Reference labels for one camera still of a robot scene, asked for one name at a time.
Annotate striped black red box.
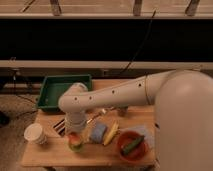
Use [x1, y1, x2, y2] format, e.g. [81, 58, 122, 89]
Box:
[53, 119, 65, 136]

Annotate green cucumber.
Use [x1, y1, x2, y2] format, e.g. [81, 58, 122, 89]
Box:
[121, 136, 144, 155]

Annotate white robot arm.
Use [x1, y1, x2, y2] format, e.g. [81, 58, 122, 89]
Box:
[58, 70, 213, 171]

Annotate white paper cup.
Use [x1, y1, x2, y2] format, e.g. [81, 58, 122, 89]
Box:
[24, 123, 47, 145]

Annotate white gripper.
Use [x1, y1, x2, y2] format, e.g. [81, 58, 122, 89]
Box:
[65, 111, 87, 134]

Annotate grey blue cloth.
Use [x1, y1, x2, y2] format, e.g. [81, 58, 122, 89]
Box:
[121, 125, 155, 148]

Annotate black cable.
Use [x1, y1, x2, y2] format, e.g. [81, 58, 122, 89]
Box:
[118, 9, 157, 77]

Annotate green plastic cup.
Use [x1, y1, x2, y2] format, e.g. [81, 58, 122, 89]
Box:
[68, 143, 83, 153]

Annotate small metal cup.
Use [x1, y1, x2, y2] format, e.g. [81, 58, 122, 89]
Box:
[117, 107, 128, 117]

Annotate silver fork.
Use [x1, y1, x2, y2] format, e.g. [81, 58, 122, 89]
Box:
[86, 108, 107, 124]

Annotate wooden board table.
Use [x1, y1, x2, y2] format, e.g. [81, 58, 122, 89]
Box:
[20, 78, 161, 167]

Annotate red yellow apple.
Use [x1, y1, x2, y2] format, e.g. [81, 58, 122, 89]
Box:
[68, 133, 82, 146]

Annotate yellow banana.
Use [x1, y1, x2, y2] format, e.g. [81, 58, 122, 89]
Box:
[103, 122, 119, 146]

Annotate blue sponge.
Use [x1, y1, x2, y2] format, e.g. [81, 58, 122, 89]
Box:
[89, 122, 107, 143]

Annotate green plastic tray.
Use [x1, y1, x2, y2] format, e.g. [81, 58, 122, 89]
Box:
[37, 74, 92, 112]

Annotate orange red bowl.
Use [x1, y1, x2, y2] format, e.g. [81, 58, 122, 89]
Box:
[116, 131, 147, 164]

